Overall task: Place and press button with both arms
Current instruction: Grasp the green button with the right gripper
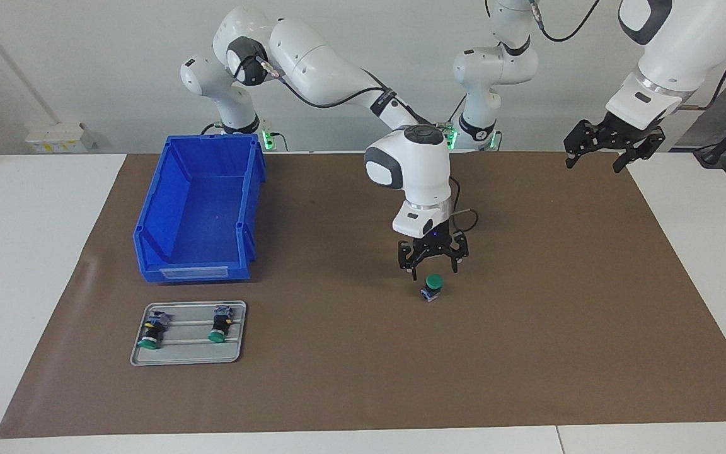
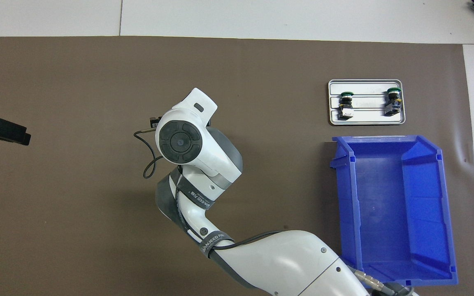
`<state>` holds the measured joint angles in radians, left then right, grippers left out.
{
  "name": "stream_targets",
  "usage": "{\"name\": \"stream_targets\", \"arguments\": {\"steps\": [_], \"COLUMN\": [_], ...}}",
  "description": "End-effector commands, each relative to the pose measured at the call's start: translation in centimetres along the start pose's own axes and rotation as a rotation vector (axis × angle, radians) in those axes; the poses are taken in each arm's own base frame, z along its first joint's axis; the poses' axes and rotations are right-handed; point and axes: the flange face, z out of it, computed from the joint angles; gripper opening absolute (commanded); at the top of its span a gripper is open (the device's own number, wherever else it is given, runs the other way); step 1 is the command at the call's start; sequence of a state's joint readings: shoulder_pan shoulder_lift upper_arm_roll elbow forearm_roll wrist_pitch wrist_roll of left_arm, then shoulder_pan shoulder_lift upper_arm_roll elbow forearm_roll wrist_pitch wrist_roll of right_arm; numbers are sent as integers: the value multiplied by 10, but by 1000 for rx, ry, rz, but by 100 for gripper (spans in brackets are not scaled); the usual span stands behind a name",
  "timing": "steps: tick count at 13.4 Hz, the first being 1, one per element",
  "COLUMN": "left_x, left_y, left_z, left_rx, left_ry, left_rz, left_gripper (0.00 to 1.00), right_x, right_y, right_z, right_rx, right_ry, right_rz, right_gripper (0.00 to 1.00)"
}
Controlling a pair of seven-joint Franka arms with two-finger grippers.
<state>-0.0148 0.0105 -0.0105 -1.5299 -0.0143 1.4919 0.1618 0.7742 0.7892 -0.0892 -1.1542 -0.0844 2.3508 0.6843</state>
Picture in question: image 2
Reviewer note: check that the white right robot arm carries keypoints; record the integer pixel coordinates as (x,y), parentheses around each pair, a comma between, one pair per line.
(212,152)

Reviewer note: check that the brown table mat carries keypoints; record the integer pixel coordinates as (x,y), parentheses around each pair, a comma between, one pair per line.
(76,226)

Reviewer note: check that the grey metal tray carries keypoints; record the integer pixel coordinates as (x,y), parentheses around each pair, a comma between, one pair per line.
(366,119)

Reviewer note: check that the blue plastic storage bin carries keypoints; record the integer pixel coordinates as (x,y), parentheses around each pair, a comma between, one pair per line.
(385,205)

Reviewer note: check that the green push button switch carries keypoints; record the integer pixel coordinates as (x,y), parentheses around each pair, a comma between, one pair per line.
(393,102)
(346,107)

